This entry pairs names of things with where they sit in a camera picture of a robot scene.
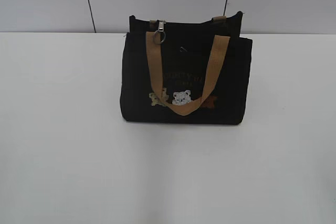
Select black canvas tote bag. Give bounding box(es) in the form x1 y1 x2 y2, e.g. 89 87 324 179
120 12 253 125

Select tan front bag strap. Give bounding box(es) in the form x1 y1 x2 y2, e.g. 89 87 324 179
146 31 225 116

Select silver zipper pull with ring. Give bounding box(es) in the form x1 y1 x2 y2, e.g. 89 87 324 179
153 20 166 45

